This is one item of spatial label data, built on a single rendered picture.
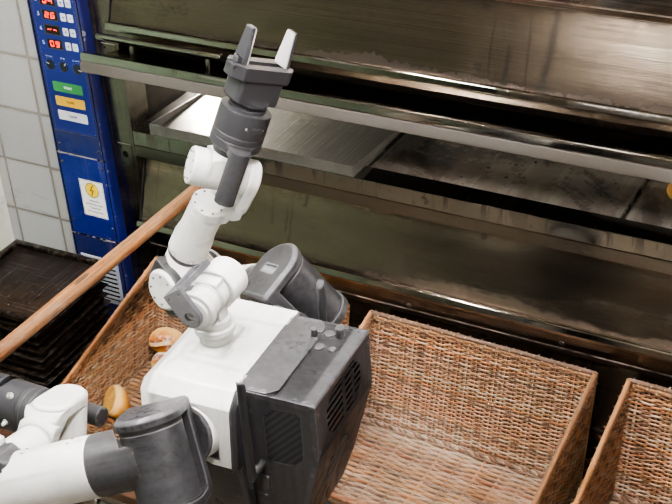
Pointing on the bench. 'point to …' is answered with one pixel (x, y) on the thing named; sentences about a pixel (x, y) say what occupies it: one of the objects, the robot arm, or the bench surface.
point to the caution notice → (93, 198)
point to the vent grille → (111, 283)
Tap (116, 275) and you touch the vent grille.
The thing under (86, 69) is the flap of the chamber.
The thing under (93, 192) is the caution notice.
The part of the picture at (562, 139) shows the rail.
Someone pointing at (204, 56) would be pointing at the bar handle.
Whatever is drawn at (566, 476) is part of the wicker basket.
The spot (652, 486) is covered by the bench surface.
